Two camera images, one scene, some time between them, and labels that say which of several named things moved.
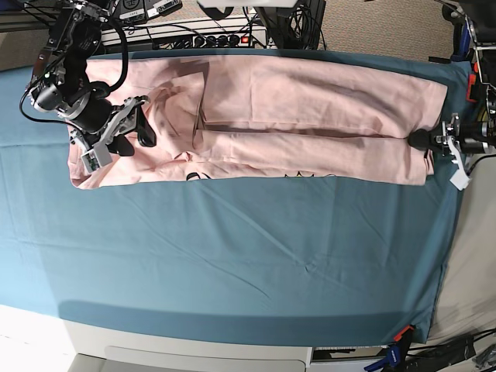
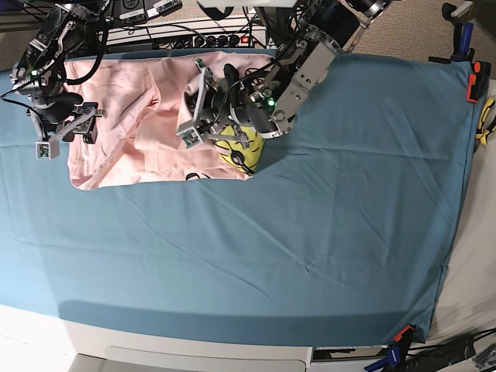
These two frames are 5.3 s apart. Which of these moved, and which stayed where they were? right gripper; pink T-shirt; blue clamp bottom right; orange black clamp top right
Moved: pink T-shirt; right gripper
Stayed: blue clamp bottom right; orange black clamp top right
